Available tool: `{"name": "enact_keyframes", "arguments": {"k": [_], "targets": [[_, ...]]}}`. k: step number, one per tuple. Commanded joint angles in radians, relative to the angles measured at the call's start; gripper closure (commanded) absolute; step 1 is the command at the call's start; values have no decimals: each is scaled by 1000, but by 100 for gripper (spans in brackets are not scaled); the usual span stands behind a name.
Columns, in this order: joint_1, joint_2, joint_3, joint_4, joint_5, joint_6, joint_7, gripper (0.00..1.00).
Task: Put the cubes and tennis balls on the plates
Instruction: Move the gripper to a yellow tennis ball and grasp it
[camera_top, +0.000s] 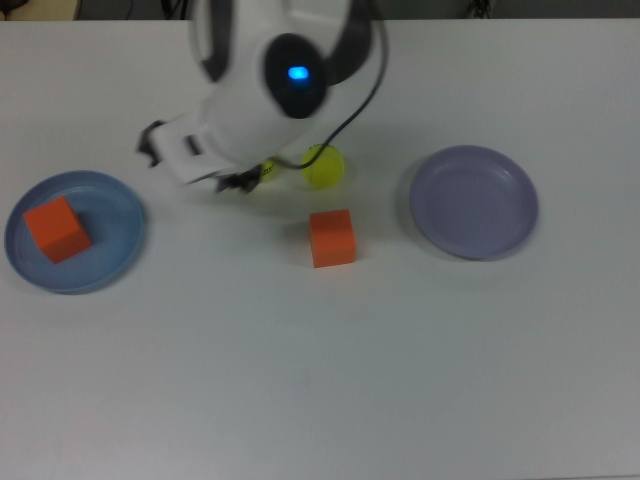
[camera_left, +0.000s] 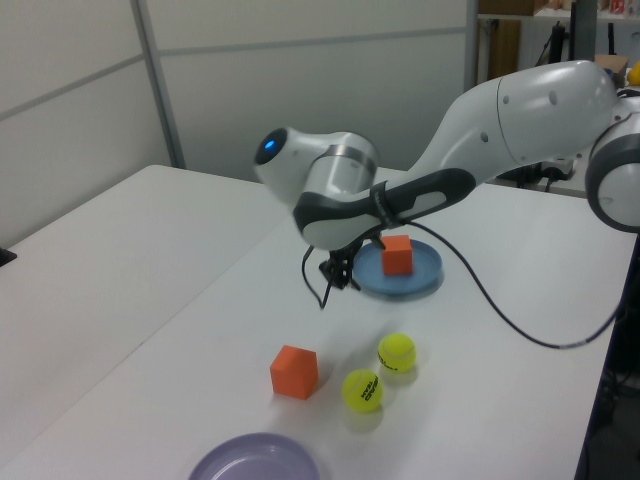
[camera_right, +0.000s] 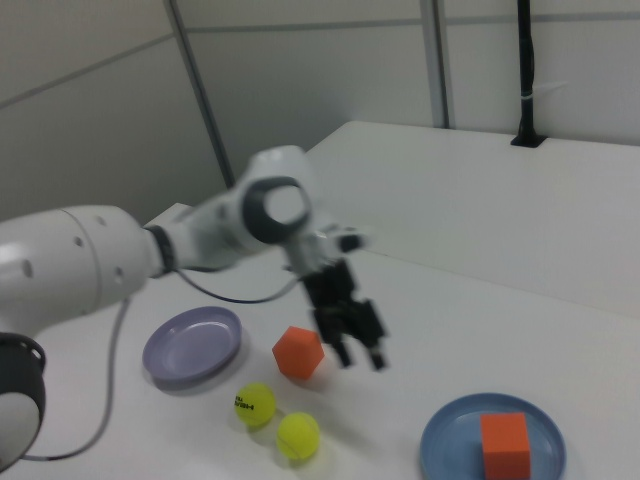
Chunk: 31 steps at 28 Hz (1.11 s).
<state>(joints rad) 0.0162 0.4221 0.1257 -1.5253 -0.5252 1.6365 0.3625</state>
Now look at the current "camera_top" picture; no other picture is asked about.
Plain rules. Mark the yellow tennis ball black print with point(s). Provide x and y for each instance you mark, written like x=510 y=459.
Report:
x=270 y=171

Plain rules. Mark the orange foam cube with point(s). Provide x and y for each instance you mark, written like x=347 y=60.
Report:
x=57 y=230
x=332 y=240

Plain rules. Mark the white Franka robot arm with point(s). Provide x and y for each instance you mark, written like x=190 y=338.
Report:
x=240 y=120

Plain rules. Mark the blue plate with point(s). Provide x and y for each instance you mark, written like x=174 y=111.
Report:
x=110 y=240

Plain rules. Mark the purple plate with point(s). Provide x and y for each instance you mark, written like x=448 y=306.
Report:
x=472 y=205

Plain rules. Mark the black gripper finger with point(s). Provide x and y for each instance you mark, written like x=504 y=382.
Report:
x=150 y=142
x=240 y=180

